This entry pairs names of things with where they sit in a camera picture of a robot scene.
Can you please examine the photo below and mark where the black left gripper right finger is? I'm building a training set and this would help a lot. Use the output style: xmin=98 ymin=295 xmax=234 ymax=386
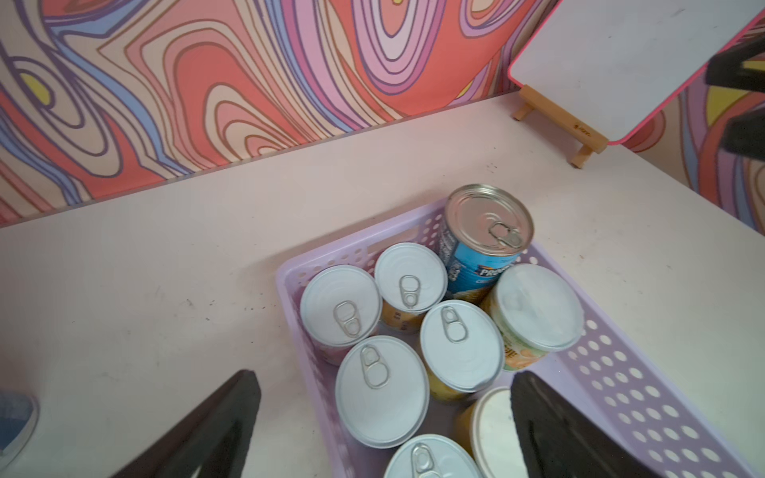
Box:
xmin=510 ymin=372 xmax=657 ymax=478

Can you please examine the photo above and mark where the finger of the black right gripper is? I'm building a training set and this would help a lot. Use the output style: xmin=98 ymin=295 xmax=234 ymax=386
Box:
xmin=721 ymin=109 xmax=765 ymax=161
xmin=704 ymin=37 xmax=764 ymax=93

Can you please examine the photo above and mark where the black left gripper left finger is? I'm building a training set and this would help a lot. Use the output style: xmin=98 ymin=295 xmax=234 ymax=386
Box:
xmin=115 ymin=370 xmax=262 ymax=477

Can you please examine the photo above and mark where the white lid can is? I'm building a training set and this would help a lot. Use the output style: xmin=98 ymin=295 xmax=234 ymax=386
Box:
xmin=418 ymin=300 xmax=505 ymax=402
xmin=300 ymin=265 xmax=383 ymax=366
xmin=480 ymin=264 xmax=585 ymax=372
xmin=384 ymin=434 xmax=482 ymax=478
xmin=375 ymin=242 xmax=447 ymax=334
xmin=335 ymin=336 xmax=430 ymax=449
xmin=452 ymin=386 xmax=529 ymax=478

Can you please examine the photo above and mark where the purple plastic basket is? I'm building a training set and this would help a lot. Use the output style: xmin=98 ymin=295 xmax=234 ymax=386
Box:
xmin=276 ymin=200 xmax=758 ymax=477

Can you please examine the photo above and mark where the white lid can front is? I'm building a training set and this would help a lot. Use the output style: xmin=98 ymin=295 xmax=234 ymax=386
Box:
xmin=300 ymin=265 xmax=383 ymax=366

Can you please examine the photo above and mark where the white lid can back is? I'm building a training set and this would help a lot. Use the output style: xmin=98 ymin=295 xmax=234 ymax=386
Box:
xmin=375 ymin=242 xmax=447 ymax=334

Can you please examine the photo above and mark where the pink framed whiteboard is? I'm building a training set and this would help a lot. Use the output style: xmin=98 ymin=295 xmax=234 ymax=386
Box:
xmin=508 ymin=0 xmax=764 ymax=145

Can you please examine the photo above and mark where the wooden easel stand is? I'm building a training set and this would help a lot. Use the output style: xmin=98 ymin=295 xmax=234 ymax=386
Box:
xmin=512 ymin=85 xmax=609 ymax=169

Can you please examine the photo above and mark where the blue lid pencil tube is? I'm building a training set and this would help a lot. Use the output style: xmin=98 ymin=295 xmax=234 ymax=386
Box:
xmin=0 ymin=388 xmax=39 ymax=470

